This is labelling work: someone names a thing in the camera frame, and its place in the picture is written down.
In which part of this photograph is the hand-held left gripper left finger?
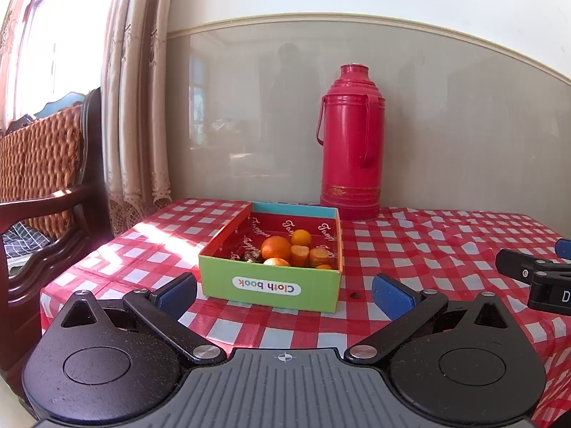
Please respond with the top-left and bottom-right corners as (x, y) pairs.
(60, 272), (227, 365)

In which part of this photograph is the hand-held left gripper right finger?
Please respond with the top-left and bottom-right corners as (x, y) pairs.
(344, 273), (514, 364)

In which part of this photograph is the red thermos flask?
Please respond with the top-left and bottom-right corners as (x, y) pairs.
(316, 63), (385, 222)

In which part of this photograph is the blue checked cloth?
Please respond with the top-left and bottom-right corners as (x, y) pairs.
(2, 220), (51, 260)

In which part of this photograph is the red checked tablecloth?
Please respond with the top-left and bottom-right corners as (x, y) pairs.
(39, 197), (571, 428)

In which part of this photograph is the dark wooden chair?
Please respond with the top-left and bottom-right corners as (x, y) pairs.
(0, 87), (113, 395)

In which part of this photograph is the beige lace curtain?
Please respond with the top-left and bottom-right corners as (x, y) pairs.
(100, 0), (177, 238)

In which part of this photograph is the colourful cardboard box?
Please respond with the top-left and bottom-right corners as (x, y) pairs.
(198, 202), (344, 314)

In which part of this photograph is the large orange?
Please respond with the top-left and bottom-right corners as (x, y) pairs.
(261, 236), (292, 261)

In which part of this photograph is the bright window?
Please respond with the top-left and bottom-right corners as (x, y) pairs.
(0, 0), (117, 135)

